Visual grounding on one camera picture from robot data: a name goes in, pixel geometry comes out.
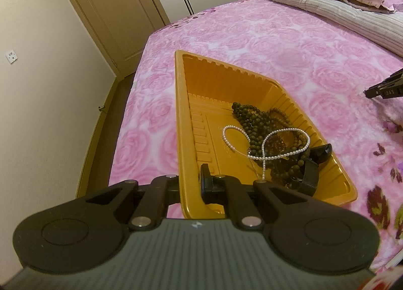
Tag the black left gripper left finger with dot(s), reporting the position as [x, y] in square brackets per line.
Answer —
[86, 232]

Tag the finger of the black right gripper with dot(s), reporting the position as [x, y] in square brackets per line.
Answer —
[390, 87]

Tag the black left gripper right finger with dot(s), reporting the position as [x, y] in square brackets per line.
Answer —
[307, 233]

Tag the orange plastic tray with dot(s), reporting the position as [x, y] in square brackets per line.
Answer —
[205, 90]

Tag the striped folded blanket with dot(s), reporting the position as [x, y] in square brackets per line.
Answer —
[384, 29]

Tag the pink rose bedspread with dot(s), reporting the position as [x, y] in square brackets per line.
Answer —
[322, 65]

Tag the brown wooden door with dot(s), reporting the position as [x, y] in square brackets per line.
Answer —
[120, 29]

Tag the white wall socket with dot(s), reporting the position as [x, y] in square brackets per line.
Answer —
[11, 56]

